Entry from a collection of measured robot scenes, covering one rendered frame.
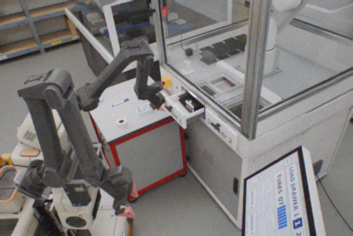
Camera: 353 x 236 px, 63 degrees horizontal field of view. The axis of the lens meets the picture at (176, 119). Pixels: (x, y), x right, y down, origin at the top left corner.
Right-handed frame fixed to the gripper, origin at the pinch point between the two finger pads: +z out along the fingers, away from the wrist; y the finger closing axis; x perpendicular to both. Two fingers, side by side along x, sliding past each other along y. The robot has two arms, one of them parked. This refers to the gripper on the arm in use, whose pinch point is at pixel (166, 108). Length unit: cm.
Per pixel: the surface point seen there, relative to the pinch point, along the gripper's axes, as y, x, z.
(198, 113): 10.3, -8.5, 16.3
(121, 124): -28.7, 19.0, -2.9
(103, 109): -35, 49, -3
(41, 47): -85, 370, 31
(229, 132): 14.5, -36.3, 15.5
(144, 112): -14.2, 23.7, 7.9
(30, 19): -58, 369, -6
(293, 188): 15, -94, -13
